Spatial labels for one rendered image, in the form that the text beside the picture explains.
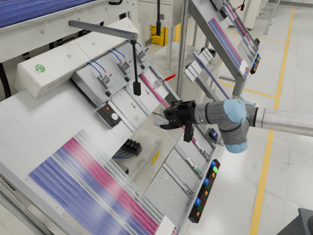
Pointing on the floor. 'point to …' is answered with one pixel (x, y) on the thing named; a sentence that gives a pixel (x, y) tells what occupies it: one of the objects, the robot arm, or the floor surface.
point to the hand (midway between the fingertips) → (157, 122)
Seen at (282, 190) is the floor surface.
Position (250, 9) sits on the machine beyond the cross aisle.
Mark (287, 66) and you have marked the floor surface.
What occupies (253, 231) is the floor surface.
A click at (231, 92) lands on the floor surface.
